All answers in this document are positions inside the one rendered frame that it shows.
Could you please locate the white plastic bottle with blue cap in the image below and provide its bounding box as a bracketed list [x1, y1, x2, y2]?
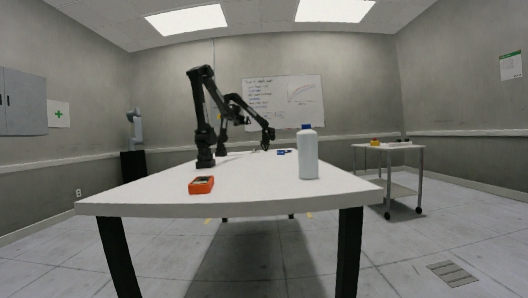
[296, 124, 319, 180]

